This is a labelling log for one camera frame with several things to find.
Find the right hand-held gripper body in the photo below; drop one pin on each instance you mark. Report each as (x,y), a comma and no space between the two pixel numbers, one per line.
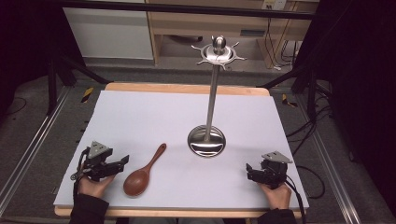
(272,172)

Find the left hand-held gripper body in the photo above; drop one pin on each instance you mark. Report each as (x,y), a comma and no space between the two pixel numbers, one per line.
(99,158)

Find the brown wooden spoon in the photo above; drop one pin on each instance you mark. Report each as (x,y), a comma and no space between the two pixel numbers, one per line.
(141,177)

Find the steel utensil rack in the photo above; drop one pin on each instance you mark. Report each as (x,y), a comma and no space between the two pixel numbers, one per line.
(212,96)

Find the person's right hand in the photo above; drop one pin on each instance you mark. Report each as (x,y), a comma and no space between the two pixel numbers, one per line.
(277,196)

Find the person's left hand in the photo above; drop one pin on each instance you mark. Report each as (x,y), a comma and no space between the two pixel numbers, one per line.
(93,186)

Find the white table mat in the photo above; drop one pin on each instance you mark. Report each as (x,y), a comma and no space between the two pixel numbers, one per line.
(174,133)

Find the wooden table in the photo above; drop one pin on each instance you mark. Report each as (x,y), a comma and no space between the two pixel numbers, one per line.
(186,88)

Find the white cabinet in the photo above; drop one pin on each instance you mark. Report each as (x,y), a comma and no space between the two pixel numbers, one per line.
(109,32)

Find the wooden desk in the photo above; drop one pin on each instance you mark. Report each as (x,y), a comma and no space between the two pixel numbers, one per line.
(224,21)

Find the white power strip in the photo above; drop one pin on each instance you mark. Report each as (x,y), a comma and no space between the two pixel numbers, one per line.
(274,4)

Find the metal floor rail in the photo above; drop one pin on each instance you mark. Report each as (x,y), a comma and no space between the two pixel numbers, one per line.
(330,165)
(31,146)

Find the black metal frame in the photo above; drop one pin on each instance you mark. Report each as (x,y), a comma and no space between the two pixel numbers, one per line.
(186,8)

